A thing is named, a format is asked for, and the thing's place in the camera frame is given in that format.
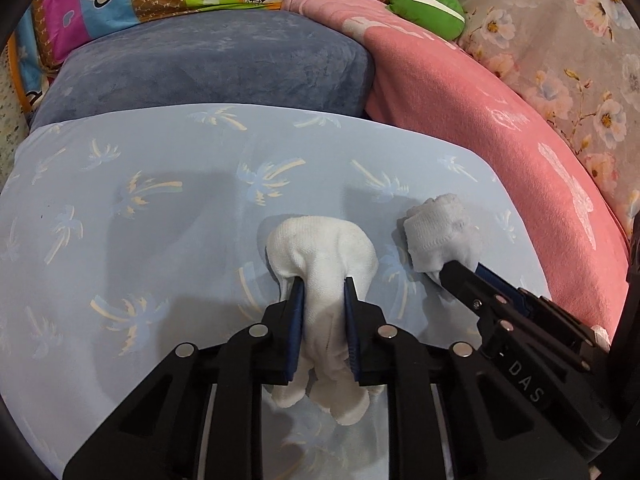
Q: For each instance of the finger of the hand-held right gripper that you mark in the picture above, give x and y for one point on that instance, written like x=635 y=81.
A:
x=465 y=285
x=495 y=280

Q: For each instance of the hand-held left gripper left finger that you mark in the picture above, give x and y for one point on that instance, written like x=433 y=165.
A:
x=296 y=330

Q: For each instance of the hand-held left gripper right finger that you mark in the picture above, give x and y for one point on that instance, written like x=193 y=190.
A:
x=352 y=332

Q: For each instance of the pale grey sock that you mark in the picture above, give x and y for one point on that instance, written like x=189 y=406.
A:
x=435 y=235

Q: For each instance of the white sock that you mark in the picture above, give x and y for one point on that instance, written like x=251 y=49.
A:
x=320 y=250

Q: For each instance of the pink blanket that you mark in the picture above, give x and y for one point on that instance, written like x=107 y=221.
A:
x=475 y=125

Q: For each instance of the grey floral bed sheet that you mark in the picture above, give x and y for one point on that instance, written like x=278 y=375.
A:
x=565 y=35

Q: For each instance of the blue-grey velvet cushion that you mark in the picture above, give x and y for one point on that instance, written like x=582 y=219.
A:
x=210 y=65

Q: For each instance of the green plush cushion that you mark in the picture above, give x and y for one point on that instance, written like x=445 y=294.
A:
x=425 y=2

